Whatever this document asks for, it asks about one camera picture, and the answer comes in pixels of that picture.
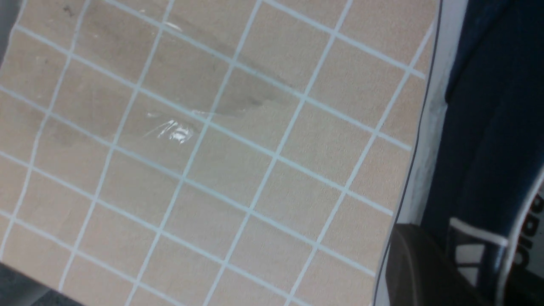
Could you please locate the navy canvas shoe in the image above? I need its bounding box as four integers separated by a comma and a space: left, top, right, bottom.
371, 0, 544, 306

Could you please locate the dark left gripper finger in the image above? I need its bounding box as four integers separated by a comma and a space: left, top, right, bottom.
385, 224, 489, 306

